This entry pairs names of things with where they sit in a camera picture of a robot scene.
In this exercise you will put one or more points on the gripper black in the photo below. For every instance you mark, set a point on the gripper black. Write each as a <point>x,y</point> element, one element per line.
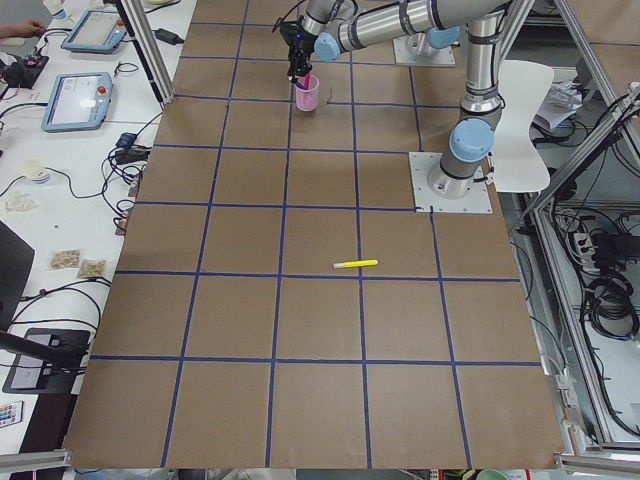
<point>300,49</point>

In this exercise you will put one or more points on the pink mesh cup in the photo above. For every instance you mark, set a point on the pink mesh cup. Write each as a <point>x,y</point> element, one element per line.
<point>307,100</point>

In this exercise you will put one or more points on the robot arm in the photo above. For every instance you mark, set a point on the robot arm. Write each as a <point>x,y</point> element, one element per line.
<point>432,40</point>
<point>328,29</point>

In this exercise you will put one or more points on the black power adapter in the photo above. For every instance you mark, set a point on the black power adapter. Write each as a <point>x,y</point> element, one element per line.
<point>168,37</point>

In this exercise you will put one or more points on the blue teach pendant far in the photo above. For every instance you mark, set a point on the blue teach pendant far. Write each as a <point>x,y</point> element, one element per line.
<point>97,32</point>

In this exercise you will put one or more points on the blue teach pendant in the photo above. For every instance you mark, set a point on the blue teach pendant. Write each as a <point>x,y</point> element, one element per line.
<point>97,32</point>
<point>78,102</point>

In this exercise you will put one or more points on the yellow pen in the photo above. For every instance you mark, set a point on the yellow pen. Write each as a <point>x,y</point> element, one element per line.
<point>355,264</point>

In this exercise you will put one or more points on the blue teach pendant near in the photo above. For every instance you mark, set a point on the blue teach pendant near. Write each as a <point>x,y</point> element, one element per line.
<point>78,102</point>

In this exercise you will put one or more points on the white chair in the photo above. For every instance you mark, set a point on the white chair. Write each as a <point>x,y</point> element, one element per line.
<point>518,167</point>

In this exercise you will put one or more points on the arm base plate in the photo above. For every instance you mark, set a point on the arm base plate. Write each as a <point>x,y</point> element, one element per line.
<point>434,192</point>
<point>411,52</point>

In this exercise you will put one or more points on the aluminium frame post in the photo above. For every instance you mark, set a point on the aluminium frame post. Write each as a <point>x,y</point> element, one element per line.
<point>145,44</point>

